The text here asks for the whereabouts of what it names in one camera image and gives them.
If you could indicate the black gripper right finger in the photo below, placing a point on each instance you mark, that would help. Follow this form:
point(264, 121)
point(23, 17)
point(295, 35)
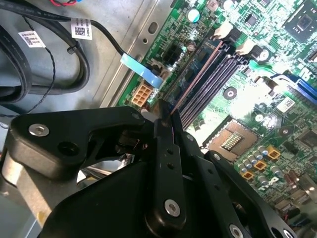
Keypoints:
point(213, 173)

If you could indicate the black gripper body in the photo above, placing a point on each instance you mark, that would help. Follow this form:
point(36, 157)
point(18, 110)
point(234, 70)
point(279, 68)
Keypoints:
point(104, 210)

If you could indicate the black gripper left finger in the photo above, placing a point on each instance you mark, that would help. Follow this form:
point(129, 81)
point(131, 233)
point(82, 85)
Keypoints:
point(49, 146)

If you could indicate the RAM stick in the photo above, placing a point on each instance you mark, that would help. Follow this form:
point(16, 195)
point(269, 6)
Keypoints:
point(198, 63)

